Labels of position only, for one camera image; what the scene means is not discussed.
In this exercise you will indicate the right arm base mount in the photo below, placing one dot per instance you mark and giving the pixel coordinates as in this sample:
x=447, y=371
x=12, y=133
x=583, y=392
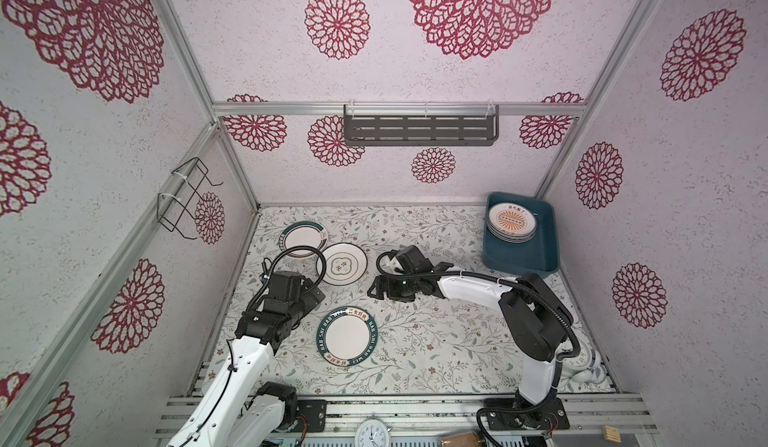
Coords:
x=516, y=413

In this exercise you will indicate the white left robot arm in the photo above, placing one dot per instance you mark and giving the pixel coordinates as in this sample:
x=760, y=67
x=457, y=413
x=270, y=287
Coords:
x=226, y=415

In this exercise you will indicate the grey wall shelf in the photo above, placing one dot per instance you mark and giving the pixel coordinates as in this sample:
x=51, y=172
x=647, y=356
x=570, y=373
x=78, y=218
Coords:
x=425, y=130

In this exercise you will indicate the green rim plate front left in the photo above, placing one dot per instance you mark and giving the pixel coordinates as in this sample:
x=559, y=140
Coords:
x=347, y=336

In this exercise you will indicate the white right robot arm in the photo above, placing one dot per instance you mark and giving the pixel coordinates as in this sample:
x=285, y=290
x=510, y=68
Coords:
x=539, y=323

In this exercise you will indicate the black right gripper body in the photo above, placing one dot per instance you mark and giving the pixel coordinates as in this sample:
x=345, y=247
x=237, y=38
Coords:
x=398, y=289

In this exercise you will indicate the green red rim plate left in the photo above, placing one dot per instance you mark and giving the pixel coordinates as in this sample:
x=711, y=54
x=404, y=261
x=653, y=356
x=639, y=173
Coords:
x=303, y=233

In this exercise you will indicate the white round clock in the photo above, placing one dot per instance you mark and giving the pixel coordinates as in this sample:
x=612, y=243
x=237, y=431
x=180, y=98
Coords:
x=372, y=433

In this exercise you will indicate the black wire wall rack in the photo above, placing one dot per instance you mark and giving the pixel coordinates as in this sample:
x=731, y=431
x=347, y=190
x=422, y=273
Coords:
x=193, y=210

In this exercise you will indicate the teal plastic bin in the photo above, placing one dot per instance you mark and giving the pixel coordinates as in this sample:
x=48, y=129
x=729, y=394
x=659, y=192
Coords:
x=538, y=254

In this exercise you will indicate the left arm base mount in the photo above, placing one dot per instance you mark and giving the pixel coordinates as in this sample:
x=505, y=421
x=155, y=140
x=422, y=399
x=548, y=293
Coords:
x=301, y=415

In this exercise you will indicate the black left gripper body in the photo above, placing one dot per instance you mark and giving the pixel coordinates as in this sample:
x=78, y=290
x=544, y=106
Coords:
x=306, y=301

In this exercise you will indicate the brown box front edge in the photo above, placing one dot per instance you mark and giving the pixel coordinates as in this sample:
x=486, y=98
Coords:
x=470, y=438

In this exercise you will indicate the white plate clover motif back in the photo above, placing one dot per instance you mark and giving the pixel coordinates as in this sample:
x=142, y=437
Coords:
x=346, y=264

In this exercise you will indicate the orange sunburst plate back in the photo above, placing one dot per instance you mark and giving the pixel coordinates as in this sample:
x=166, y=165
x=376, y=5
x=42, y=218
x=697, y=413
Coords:
x=511, y=220

